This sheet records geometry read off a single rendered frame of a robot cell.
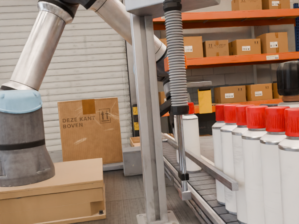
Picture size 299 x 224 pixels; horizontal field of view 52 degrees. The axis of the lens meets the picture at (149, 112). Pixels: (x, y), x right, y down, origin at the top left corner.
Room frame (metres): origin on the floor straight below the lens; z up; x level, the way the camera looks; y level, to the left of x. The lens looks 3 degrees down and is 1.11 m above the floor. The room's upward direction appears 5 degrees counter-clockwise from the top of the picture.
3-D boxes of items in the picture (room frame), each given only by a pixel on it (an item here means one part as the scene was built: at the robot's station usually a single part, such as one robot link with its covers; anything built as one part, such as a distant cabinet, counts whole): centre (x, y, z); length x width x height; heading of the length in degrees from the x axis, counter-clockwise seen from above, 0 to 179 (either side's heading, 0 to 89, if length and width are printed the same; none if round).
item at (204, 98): (0.69, -0.13, 1.09); 0.03 x 0.01 x 0.06; 97
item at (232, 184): (1.03, -0.06, 0.95); 1.07 x 0.01 x 0.01; 7
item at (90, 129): (1.38, 0.27, 0.99); 0.30 x 0.24 x 0.27; 11
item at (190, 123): (0.91, -0.12, 0.98); 0.05 x 0.05 x 0.20
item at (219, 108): (0.63, -0.15, 0.98); 0.05 x 0.05 x 0.20
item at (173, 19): (0.57, -0.06, 1.18); 0.04 x 0.04 x 0.21
